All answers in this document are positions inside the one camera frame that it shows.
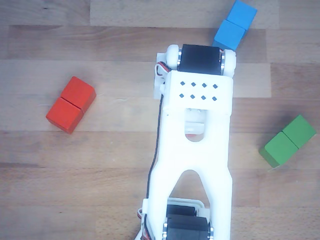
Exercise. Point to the small red cube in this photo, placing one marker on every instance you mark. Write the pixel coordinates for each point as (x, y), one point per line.
(192, 135)

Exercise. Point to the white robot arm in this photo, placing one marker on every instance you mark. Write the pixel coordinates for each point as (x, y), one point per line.
(197, 155)

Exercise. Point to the long green block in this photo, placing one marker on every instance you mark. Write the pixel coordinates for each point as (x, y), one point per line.
(287, 142)

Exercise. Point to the long blue block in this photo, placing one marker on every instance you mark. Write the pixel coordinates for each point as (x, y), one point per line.
(232, 32)

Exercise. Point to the long red block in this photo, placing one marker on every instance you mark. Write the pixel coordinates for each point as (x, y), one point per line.
(71, 105)

